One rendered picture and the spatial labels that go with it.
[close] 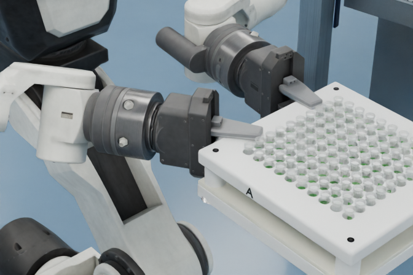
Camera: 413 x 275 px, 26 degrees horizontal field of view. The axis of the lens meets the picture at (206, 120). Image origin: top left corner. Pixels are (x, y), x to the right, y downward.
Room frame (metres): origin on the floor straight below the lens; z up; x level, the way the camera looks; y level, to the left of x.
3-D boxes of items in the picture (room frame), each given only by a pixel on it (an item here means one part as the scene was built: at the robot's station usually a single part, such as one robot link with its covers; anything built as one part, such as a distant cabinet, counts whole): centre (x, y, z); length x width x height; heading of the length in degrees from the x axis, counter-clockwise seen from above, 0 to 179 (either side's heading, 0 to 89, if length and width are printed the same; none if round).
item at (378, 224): (0.86, -0.16, 1.01); 0.25 x 0.24 x 0.02; 131
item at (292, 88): (0.99, -0.12, 1.02); 0.06 x 0.03 x 0.02; 33
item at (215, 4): (1.22, -0.02, 1.01); 0.13 x 0.07 x 0.09; 149
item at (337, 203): (0.76, -0.14, 0.99); 0.01 x 0.01 x 0.07
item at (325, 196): (0.78, -0.13, 0.99); 0.01 x 0.01 x 0.07
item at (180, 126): (0.93, 0.05, 1.00); 0.12 x 0.10 x 0.13; 73
